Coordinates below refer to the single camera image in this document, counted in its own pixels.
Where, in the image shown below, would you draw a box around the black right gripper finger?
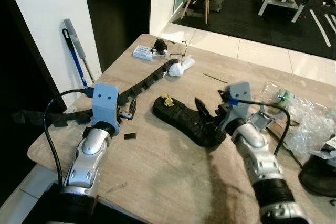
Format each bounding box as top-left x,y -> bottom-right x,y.
195,97 -> 215,121

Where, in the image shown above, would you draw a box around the black shoe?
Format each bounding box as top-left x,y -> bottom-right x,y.
152,94 -> 227,148
299,153 -> 336,198

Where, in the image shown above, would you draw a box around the thin black stick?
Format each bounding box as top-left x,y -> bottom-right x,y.
203,73 -> 228,84

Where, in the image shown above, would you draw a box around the yellow crumpled paper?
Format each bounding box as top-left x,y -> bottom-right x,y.
160,94 -> 175,108

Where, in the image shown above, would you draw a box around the white crumpled plastic bag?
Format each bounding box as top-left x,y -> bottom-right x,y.
167,56 -> 196,78

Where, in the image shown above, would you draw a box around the clear plastic bottle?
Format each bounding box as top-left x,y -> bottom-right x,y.
261,81 -> 295,110

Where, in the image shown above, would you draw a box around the small white blue box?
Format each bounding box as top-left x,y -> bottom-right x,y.
132,46 -> 154,60

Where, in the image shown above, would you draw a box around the thin framed eyeglasses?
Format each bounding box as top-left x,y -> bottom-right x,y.
152,40 -> 188,59

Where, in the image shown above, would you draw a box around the blue stick black loop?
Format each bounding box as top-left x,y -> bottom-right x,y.
62,28 -> 89,88

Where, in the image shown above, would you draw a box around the small black bundle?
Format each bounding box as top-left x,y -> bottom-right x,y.
152,38 -> 169,52

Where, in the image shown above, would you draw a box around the black floor carpet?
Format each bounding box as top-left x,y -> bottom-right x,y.
173,0 -> 336,59

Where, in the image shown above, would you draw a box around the clear plastic wrap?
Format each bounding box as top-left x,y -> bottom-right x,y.
273,90 -> 336,156

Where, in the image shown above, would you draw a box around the black robot torso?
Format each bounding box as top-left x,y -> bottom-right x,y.
24,182 -> 148,224

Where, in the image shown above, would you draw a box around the white labelled package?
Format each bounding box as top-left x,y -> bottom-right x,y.
318,137 -> 336,154

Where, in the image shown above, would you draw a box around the grey printed part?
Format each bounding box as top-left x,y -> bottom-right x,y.
315,150 -> 336,163

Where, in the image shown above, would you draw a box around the white floor tape line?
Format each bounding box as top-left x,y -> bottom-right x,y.
309,9 -> 332,48
324,13 -> 336,31

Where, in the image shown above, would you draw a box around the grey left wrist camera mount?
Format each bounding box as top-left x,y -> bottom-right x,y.
92,82 -> 121,130

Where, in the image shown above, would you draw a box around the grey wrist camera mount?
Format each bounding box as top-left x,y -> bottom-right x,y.
92,82 -> 121,130
219,81 -> 253,133

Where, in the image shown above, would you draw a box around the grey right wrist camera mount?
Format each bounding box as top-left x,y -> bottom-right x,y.
219,81 -> 253,133

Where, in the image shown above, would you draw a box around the black cable drag chain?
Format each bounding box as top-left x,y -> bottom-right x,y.
12,59 -> 179,127

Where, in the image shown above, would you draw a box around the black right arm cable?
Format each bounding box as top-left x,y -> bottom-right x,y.
228,97 -> 292,156

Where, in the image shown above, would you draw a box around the grey handled tool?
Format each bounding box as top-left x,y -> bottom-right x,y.
63,18 -> 96,84

